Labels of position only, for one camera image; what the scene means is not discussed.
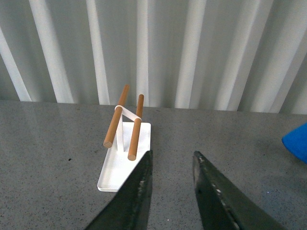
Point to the blue microfiber towel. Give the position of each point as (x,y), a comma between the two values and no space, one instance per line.
(296,142)

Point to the left wooden rack rod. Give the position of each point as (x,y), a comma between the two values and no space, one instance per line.
(108,142)

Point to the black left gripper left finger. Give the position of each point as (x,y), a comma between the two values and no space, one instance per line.
(129,208)

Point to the wooden rack rod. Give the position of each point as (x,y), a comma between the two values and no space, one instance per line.
(136,130)
(108,142)

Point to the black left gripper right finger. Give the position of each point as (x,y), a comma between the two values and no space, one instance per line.
(222,205)

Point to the white towel rack stand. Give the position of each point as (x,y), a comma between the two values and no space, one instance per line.
(117,167)

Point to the right wooden rack rod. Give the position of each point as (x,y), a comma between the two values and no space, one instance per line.
(136,130)

